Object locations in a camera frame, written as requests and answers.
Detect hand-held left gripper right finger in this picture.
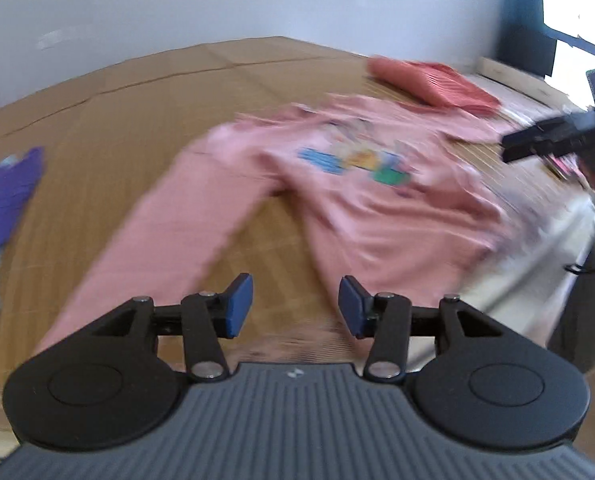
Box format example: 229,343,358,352
338,275,505,381

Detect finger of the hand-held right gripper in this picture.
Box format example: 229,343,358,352
501,114,575,163

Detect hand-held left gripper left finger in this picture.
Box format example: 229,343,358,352
92,273,255,380

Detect pink cartoon print shirt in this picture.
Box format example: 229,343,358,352
42,92,518,356

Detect white board under window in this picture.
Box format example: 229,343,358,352
479,56,575,108

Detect dark curtain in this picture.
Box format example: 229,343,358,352
497,0,558,78

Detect red striped folded garment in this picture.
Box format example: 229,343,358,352
366,56,502,111

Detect bamboo bed mat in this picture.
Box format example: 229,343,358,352
0,36,533,386

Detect purple knit sweater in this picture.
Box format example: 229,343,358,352
0,147,46,266

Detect white bed frame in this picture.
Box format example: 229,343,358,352
407,195,595,368

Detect white double wall socket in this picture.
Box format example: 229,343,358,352
36,29,81,51

